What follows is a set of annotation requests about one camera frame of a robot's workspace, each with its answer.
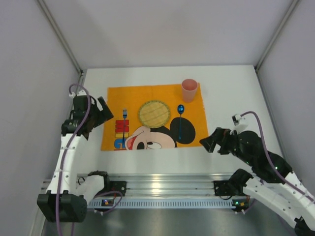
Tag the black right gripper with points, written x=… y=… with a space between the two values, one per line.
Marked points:
x=219 y=140

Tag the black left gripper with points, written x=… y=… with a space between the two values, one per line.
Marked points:
x=97 y=114

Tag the blue metal fork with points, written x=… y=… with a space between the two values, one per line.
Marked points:
x=124 y=124

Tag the orange cartoon print cloth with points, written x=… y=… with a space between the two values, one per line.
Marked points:
x=137 y=136

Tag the yellow woven round plate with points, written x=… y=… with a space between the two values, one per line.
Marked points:
x=154 y=114

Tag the blue metal spoon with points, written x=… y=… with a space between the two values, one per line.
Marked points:
x=180 y=110

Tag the pink plastic cup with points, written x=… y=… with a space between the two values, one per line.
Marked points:
x=189 y=89

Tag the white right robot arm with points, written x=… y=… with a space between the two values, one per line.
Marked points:
x=272 y=180

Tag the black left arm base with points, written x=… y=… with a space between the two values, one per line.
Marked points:
x=114 y=188

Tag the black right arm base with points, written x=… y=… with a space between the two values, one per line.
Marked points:
x=224 y=191

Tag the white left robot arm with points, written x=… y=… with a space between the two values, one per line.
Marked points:
x=64 y=200

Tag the aluminium mounting rail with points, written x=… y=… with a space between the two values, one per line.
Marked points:
x=186 y=194

